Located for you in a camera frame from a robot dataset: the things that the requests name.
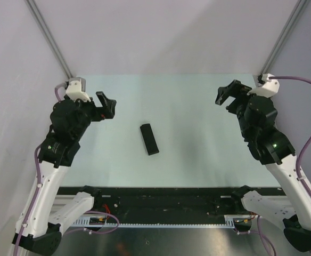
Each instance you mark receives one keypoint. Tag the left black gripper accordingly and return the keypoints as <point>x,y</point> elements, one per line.
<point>108,106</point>

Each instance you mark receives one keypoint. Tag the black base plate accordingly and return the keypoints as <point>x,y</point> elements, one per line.
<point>171,206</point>

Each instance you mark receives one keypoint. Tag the aluminium corner post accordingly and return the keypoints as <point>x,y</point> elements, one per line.
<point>48,36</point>
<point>284,35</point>

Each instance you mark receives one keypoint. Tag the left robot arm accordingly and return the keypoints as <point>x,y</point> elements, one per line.
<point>38,230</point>

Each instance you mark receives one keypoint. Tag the left aluminium corner post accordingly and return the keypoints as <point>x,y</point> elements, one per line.
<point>48,36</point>

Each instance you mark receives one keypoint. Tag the right aluminium corner post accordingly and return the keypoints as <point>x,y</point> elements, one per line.
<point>284,35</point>

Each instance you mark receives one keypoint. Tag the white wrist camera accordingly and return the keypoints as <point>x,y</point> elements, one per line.
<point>76,89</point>
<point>267,86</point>

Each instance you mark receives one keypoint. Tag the white slotted cable duct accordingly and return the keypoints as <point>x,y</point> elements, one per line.
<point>83,222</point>

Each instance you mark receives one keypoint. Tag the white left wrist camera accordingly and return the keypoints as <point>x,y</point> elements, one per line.
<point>76,89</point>

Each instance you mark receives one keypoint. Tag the black glasses case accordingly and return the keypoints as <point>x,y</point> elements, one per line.
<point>149,139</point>

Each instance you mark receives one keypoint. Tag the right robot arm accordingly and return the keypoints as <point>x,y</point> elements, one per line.
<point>256,115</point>

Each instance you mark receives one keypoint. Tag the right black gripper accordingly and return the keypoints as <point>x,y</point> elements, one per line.
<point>235,89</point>

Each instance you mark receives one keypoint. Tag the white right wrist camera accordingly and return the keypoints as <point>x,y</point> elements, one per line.
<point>267,86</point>

